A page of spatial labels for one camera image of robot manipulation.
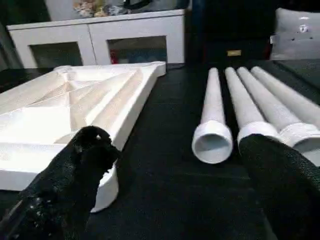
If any white sideboard cabinet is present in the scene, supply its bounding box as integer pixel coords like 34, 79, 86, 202
7, 9, 187, 69

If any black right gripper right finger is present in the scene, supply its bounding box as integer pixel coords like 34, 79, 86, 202
239, 134, 320, 240

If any colourful clutter bundle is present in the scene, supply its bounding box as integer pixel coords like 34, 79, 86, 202
72, 0, 132, 18

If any grey pillow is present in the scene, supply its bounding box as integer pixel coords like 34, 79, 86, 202
270, 7, 320, 61

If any white plastic table top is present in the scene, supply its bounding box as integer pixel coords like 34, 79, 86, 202
0, 61, 167, 213

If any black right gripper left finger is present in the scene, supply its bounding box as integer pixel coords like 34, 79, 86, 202
0, 126, 121, 240

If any white plastic table leg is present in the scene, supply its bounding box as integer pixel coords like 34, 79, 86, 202
251, 65, 320, 128
224, 66, 281, 146
237, 66, 320, 153
191, 67, 234, 165

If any grey bag with black strap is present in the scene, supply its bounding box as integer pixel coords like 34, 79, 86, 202
122, 0, 190, 13

